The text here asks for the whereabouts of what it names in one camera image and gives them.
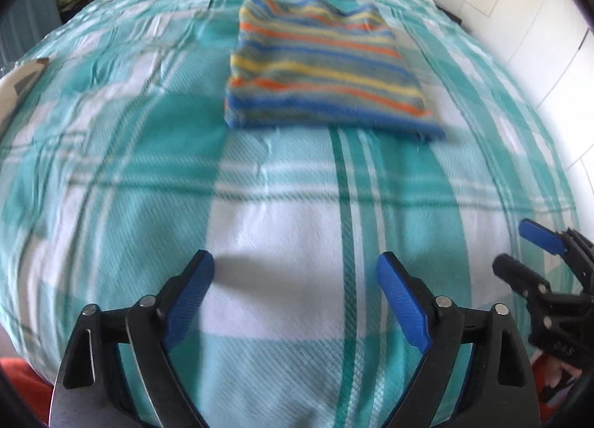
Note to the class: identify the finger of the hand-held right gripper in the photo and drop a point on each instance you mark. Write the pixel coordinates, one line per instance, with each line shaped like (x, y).
(540, 235)
(515, 270)

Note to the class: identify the teal plaid blanket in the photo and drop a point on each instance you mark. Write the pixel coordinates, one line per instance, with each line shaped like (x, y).
(139, 177)

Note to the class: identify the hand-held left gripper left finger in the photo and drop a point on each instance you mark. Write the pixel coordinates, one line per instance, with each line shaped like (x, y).
(190, 289)

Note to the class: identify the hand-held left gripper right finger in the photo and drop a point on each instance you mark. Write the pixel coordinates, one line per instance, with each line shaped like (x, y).
(403, 302)

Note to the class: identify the blue curtain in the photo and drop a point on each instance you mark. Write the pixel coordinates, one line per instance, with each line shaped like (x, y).
(25, 10)

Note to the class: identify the white wardrobe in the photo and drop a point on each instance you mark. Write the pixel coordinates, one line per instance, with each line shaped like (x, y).
(519, 5)

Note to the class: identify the striped knit sweater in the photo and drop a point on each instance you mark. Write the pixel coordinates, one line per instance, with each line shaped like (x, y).
(320, 66)

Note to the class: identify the person's right hand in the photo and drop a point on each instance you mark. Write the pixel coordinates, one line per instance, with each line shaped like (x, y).
(552, 370)

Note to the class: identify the white patterned cloth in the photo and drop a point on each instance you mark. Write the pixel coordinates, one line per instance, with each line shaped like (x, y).
(23, 84)

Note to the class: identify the person's red clothing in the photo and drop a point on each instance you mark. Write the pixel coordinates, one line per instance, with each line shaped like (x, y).
(23, 388)

